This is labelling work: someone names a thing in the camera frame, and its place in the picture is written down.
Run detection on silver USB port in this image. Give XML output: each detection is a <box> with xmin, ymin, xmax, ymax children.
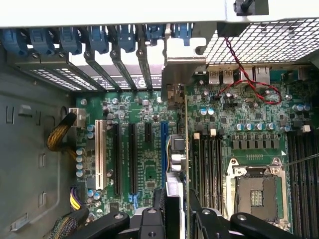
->
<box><xmin>208</xmin><ymin>68</ymin><xmax>223</xmax><ymax>85</ymax></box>
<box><xmin>222</xmin><ymin>68</ymin><xmax>235</xmax><ymax>85</ymax></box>

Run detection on short black expansion slot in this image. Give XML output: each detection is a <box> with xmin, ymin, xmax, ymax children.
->
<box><xmin>144</xmin><ymin>122</ymin><xmax>153</xmax><ymax>144</ymax></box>

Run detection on vented metal slot cover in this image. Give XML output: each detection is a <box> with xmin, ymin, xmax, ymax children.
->
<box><xmin>14</xmin><ymin>53</ymin><xmax>83</xmax><ymax>92</ymax></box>
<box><xmin>41</xmin><ymin>52</ymin><xmax>105</xmax><ymax>92</ymax></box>

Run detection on long black expansion slot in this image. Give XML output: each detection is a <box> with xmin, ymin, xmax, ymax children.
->
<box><xmin>112</xmin><ymin>122</ymin><xmax>122</xmax><ymax>197</ymax></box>
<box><xmin>128</xmin><ymin>122</ymin><xmax>139</xmax><ymax>210</ymax></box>

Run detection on RAM slot with black latch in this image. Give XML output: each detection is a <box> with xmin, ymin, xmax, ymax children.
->
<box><xmin>216</xmin><ymin>129</ymin><xmax>224</xmax><ymax>215</ymax></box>
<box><xmin>201</xmin><ymin>128</ymin><xmax>209</xmax><ymax>209</ymax></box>

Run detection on white power connector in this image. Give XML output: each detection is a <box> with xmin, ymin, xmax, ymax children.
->
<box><xmin>67</xmin><ymin>107</ymin><xmax>87</xmax><ymax>129</ymax></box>

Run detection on white expansion slot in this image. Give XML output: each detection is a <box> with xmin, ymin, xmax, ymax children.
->
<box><xmin>95</xmin><ymin>119</ymin><xmax>108</xmax><ymax>191</ymax></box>

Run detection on RAM slot with white latch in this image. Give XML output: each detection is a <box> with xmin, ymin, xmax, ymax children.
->
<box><xmin>209</xmin><ymin>128</ymin><xmax>217</xmax><ymax>212</ymax></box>
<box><xmin>193</xmin><ymin>132</ymin><xmax>201</xmax><ymax>200</ymax></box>

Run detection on blue expansion slot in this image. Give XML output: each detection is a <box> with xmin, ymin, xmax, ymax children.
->
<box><xmin>160</xmin><ymin>120</ymin><xmax>169</xmax><ymax>186</ymax></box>

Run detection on black braided cable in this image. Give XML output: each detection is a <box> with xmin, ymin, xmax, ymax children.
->
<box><xmin>48</xmin><ymin>207</ymin><xmax>91</xmax><ymax>239</ymax></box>

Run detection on yellow and black cable bundle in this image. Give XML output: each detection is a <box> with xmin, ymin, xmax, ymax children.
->
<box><xmin>46</xmin><ymin>112</ymin><xmax>78</xmax><ymax>160</ymax></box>

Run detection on plain metal slot cover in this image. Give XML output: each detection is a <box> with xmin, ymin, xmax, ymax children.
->
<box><xmin>137</xmin><ymin>48</ymin><xmax>154</xmax><ymax>91</ymax></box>
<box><xmin>83</xmin><ymin>50</ymin><xmax>118</xmax><ymax>92</ymax></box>
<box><xmin>110</xmin><ymin>49</ymin><xmax>138</xmax><ymax>91</ymax></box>

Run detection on silver network port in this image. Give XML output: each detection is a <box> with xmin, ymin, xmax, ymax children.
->
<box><xmin>252</xmin><ymin>65</ymin><xmax>271</xmax><ymax>86</ymax></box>

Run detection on blue slot retainer clip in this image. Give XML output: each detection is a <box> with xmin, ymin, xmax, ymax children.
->
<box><xmin>0</xmin><ymin>28</ymin><xmax>28</xmax><ymax>57</ymax></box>
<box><xmin>58</xmin><ymin>26</ymin><xmax>83</xmax><ymax>56</ymax></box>
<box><xmin>145</xmin><ymin>23</ymin><xmax>165</xmax><ymax>42</ymax></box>
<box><xmin>117</xmin><ymin>24</ymin><xmax>138</xmax><ymax>53</ymax></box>
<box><xmin>172</xmin><ymin>22</ymin><xmax>194</xmax><ymax>47</ymax></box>
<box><xmin>28</xmin><ymin>27</ymin><xmax>56</xmax><ymax>56</ymax></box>
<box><xmin>88</xmin><ymin>25</ymin><xmax>111</xmax><ymax>55</ymax></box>

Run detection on CPU socket with metal frame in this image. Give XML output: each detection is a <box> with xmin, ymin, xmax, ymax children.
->
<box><xmin>225</xmin><ymin>157</ymin><xmax>292</xmax><ymax>233</ymax></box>

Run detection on green motherboard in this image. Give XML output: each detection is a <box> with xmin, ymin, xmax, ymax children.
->
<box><xmin>75</xmin><ymin>66</ymin><xmax>319</xmax><ymax>239</ymax></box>

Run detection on black plastic bracket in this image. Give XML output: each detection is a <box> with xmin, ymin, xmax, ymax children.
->
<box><xmin>233</xmin><ymin>0</ymin><xmax>270</xmax><ymax>17</ymax></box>

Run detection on red and black twisted wire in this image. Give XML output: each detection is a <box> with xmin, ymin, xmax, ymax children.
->
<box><xmin>214</xmin><ymin>37</ymin><xmax>283</xmax><ymax>106</ymax></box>

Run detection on black switch block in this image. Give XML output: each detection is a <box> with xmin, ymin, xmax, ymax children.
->
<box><xmin>216</xmin><ymin>21</ymin><xmax>249</xmax><ymax>38</ymax></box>

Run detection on grey metal PC case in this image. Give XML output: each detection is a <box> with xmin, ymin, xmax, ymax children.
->
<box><xmin>0</xmin><ymin>0</ymin><xmax>319</xmax><ymax>239</ymax></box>

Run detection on purple and yellow wire bundle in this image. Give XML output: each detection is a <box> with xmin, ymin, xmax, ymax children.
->
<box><xmin>69</xmin><ymin>188</ymin><xmax>83</xmax><ymax>212</ymax></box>

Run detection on thin metal locking lever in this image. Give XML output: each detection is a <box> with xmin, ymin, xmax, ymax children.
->
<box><xmin>285</xmin><ymin>153</ymin><xmax>319</xmax><ymax>167</ymax></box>

